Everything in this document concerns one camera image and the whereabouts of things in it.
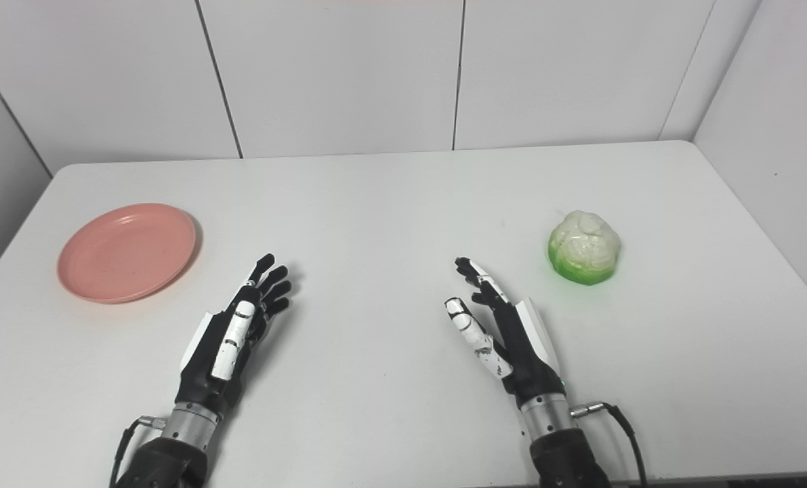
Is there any pink plastic plate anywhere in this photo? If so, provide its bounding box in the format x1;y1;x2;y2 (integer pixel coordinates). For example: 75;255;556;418
57;203;198;304

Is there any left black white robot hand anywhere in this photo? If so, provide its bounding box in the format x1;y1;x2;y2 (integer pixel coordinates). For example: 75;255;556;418
175;253;293;416

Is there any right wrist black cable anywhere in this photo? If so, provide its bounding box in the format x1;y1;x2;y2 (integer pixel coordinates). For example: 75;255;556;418
570;401;649;487

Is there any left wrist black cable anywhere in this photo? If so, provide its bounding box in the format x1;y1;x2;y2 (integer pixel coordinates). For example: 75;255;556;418
109;415;168;488

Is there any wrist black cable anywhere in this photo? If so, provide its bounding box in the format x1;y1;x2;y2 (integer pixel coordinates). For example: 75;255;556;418
109;415;168;488
570;401;649;487

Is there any green white toy cabbage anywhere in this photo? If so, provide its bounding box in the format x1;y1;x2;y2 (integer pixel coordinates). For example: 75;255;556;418
547;210;622;287

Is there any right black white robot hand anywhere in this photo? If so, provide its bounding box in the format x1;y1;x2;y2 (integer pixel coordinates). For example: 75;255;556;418
444;257;568;407

